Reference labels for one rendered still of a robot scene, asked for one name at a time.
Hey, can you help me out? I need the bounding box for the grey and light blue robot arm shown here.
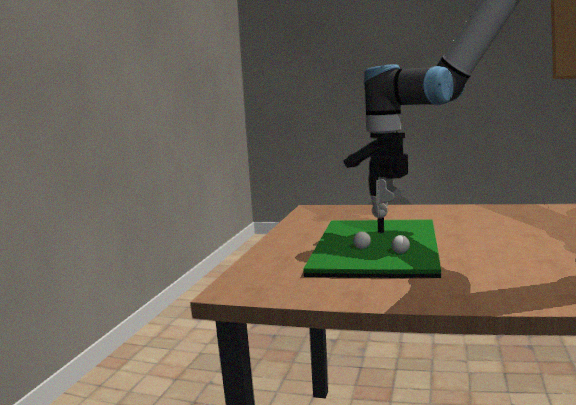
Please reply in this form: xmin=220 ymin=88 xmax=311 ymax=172
xmin=343 ymin=0 xmax=520 ymax=168

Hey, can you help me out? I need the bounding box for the green turf mat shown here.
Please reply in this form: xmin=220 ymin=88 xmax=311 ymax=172
xmin=303 ymin=218 xmax=441 ymax=278

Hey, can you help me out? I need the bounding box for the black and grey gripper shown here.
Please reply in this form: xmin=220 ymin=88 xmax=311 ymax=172
xmin=369 ymin=131 xmax=408 ymax=218

